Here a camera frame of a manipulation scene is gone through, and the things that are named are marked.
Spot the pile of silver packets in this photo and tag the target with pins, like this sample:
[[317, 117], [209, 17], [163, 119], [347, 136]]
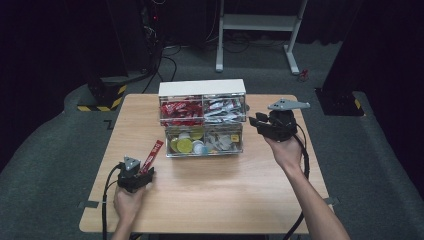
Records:
[[223, 107]]

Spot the red stick packet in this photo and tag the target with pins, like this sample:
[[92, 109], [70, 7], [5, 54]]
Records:
[[154, 154]]

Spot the pile of round capsules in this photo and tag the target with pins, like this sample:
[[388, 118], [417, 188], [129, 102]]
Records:
[[184, 145]]

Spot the pile of grey sachets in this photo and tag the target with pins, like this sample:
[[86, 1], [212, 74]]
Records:
[[220, 142]]

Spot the white drawer organizer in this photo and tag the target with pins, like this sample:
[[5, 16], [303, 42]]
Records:
[[201, 87]]

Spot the person's left hand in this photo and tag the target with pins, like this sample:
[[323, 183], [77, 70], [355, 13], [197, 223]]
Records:
[[128, 205]]

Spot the pile of red packets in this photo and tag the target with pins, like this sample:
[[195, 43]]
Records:
[[180, 109]]

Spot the small red floor object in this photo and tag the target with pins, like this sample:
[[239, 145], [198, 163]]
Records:
[[303, 75]]

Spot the white metal stand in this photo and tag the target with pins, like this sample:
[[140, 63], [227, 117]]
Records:
[[260, 22]]

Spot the clear plastic drawer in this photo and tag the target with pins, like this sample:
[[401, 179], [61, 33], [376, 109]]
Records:
[[225, 108], [185, 145], [223, 141], [181, 110]]

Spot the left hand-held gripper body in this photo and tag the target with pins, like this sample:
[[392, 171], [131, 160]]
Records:
[[130, 178]]

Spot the black stand base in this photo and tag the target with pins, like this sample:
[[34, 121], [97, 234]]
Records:
[[340, 103]]

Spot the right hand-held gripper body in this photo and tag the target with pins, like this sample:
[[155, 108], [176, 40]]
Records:
[[283, 123]]

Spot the dark equipment rack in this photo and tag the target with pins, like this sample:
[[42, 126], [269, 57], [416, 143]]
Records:
[[136, 33]]

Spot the black yellow striped base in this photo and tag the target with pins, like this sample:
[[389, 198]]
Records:
[[106, 93]]

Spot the grey tape piece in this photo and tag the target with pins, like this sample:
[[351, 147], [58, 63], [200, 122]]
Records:
[[331, 201], [88, 204]]

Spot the person's right hand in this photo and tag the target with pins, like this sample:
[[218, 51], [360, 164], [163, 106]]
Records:
[[286, 153]]

